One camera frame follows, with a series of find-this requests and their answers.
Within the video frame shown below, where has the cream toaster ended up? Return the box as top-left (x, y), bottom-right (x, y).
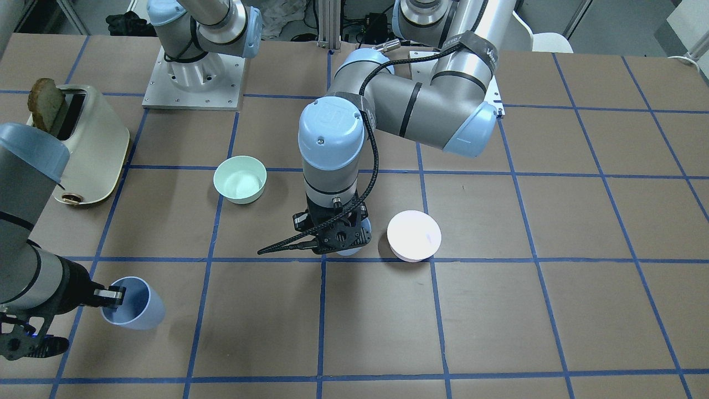
top-left (48, 84), bottom-right (130, 206)

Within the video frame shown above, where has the black braided cable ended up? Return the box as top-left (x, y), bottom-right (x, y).
top-left (258, 44), bottom-right (471, 255)

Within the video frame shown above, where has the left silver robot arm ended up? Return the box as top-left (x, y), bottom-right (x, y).
top-left (298, 1), bottom-right (515, 208)

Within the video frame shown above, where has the bread slice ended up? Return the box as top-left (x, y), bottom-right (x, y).
top-left (27, 78), bottom-right (66, 134)

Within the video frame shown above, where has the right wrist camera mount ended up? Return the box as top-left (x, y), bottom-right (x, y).
top-left (1, 311), bottom-right (69, 361)

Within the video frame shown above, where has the green bowl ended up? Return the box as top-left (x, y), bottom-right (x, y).
top-left (213, 156), bottom-right (268, 204)

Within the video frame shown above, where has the blue cup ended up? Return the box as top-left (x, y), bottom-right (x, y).
top-left (336, 217), bottom-right (372, 256)
top-left (101, 276), bottom-right (166, 330)

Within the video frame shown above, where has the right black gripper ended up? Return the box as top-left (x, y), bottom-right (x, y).
top-left (47, 256), bottom-right (127, 315)

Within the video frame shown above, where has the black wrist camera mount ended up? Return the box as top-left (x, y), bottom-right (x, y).
top-left (292, 212), bottom-right (371, 255)

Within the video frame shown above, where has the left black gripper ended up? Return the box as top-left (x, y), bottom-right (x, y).
top-left (305, 188), bottom-right (369, 228)

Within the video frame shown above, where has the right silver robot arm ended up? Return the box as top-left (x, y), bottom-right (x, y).
top-left (2, 1), bottom-right (264, 318)

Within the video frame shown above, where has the pink bowl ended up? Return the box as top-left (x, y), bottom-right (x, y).
top-left (387, 210), bottom-right (441, 262)

